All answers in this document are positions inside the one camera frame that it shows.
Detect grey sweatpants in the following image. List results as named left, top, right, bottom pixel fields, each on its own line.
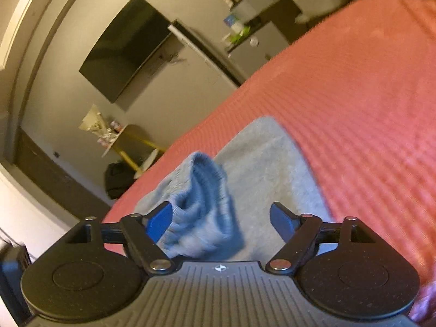
left=135, top=117, right=333, bottom=263

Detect black bag on floor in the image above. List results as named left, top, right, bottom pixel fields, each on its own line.
left=104, top=162, right=135, bottom=200

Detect yellow side table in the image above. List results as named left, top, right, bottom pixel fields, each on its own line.
left=101, top=124, right=166, bottom=179

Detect wrapped flower bouquet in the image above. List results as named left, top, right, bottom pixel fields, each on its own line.
left=78, top=104, right=111, bottom=137

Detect pink ribbed bedspread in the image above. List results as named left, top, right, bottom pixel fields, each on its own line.
left=106, top=0, right=435, bottom=323

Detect grey nightstand cabinet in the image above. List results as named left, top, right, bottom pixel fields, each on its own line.
left=228, top=22, right=289, bottom=79

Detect blue white box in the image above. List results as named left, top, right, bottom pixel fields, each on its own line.
left=223, top=14, right=239, bottom=28

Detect wall mounted television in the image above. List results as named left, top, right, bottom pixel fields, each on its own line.
left=79, top=0, right=171, bottom=103

